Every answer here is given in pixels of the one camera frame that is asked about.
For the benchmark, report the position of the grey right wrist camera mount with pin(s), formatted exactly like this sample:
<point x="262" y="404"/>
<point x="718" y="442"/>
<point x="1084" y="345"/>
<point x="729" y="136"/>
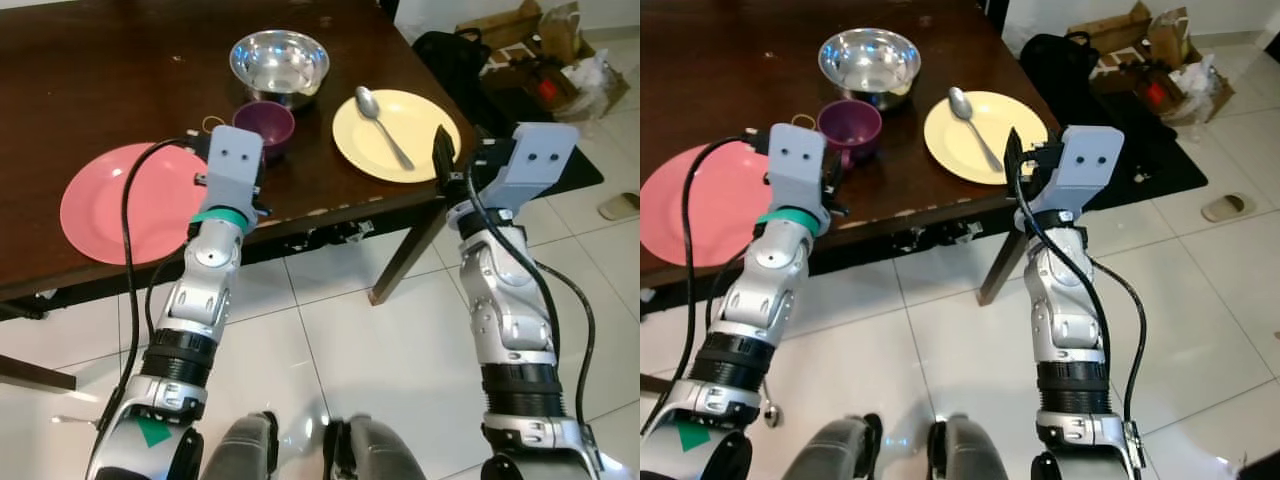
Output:
<point x="1088" y="165"/>
<point x="535" y="160"/>

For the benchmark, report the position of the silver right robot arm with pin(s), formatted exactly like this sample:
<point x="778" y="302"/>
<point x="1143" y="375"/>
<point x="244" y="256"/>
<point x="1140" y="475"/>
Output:
<point x="1065" y="310"/>
<point x="510" y="310"/>

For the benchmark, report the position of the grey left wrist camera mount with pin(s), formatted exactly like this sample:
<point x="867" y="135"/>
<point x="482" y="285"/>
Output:
<point x="234" y="165"/>
<point x="797" y="165"/>

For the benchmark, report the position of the grey right robot leg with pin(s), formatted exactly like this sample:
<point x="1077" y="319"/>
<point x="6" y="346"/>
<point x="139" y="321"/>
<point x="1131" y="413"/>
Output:
<point x="975" y="452"/>
<point x="380" y="452"/>

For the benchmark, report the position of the brown paper bag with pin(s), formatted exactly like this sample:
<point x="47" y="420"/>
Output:
<point x="1168" y="38"/>
<point x="560" y="35"/>

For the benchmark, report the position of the steel bowl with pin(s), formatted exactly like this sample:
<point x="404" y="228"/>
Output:
<point x="280" y="62"/>
<point x="870" y="60"/>

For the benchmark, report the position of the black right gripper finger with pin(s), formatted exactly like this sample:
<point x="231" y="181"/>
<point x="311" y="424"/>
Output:
<point x="1012" y="155"/>
<point x="443" y="155"/>

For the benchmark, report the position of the beige slipper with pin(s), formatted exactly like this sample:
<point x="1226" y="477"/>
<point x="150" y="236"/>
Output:
<point x="620" y="206"/>
<point x="1226" y="207"/>

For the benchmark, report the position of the clear plastic bag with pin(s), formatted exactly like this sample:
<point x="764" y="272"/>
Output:
<point x="598" y="78"/>
<point x="1205" y="82"/>

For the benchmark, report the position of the yellow plate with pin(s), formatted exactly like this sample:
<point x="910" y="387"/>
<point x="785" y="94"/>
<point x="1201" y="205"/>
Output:
<point x="1015" y="120"/>
<point x="425" y="125"/>

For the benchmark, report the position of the grey left robot leg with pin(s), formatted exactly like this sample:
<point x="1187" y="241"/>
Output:
<point x="240" y="450"/>
<point x="845" y="452"/>

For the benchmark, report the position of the black floor mat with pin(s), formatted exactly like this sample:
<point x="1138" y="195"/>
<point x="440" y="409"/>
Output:
<point x="520" y="110"/>
<point x="1160" y="150"/>

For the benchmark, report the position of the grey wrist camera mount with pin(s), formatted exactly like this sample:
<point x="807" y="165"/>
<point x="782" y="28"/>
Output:
<point x="797" y="165"/>
<point x="1088" y="165"/>
<point x="535" y="160"/>
<point x="234" y="165"/>

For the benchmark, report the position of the power strip under table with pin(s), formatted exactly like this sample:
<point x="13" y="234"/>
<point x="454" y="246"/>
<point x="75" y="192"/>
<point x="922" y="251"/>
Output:
<point x="330" y="235"/>
<point x="940" y="237"/>

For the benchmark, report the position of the grey robot leg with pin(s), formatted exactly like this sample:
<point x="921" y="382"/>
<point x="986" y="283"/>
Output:
<point x="240" y="450"/>
<point x="380" y="452"/>
<point x="975" y="452"/>
<point x="845" y="452"/>

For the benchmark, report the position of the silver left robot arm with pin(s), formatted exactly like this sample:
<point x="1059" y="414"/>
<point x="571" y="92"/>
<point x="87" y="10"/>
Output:
<point x="765" y="290"/>
<point x="200" y="290"/>

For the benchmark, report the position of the brown cardboard box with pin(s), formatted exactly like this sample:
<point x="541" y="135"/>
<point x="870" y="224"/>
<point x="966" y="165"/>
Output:
<point x="1115" y="32"/>
<point x="505" y="30"/>

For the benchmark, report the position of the metal spoon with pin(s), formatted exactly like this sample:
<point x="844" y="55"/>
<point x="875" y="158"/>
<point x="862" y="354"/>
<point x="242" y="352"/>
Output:
<point x="368" y="102"/>
<point x="961" y="103"/>

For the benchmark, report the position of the wooden table leg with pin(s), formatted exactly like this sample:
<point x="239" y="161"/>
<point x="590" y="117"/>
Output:
<point x="1002" y="265"/>
<point x="400" y="260"/>

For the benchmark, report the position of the black bag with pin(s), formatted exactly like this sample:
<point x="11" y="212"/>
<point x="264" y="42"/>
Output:
<point x="1055" y="65"/>
<point x="450" y="60"/>

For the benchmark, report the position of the purple cup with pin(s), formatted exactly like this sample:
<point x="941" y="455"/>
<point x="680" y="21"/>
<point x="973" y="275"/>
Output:
<point x="266" y="122"/>
<point x="850" y="125"/>

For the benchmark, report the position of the pink plate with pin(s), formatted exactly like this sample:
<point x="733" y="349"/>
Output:
<point x="110" y="205"/>
<point x="690" y="200"/>

